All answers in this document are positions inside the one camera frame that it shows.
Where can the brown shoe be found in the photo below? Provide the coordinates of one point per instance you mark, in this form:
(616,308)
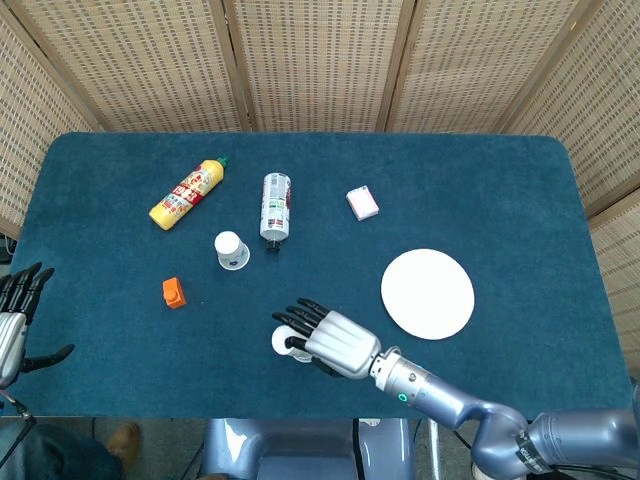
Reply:
(124,442)

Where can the metal table leg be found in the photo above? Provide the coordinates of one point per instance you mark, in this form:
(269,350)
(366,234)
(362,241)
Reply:
(433,452)

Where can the white paper plate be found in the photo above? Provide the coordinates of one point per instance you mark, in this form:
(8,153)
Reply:
(427,295)

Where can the blue jeans leg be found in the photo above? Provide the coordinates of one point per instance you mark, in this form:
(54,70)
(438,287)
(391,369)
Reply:
(50,455)

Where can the paper cup green leaf print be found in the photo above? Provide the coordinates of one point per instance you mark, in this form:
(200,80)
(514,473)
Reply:
(280,342)

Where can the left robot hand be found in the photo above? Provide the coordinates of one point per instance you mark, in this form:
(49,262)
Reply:
(10,345)

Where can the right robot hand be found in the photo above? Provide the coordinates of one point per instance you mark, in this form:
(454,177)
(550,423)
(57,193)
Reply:
(345,345)

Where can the blue felt tablecloth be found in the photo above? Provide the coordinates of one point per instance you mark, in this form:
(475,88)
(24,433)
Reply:
(450,175)

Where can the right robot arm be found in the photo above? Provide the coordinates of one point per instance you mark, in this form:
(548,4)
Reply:
(450,395)

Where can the woven bamboo folding screen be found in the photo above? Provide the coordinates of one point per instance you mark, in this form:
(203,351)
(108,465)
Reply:
(320,60)

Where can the pink tissue pack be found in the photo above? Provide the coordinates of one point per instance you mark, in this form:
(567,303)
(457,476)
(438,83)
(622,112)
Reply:
(362,204)

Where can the blue-grey robot torso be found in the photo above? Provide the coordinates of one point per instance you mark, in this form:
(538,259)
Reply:
(300,450)

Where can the paper cup blue flower print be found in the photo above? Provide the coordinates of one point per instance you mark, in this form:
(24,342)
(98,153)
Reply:
(230,247)

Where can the yellow sauce bottle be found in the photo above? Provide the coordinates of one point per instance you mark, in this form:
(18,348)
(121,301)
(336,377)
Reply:
(185,197)

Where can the orange toy block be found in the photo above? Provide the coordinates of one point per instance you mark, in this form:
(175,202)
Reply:
(174,295)

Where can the clear plastic bottle black cap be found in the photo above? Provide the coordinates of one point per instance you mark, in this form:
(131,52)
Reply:
(275,210)

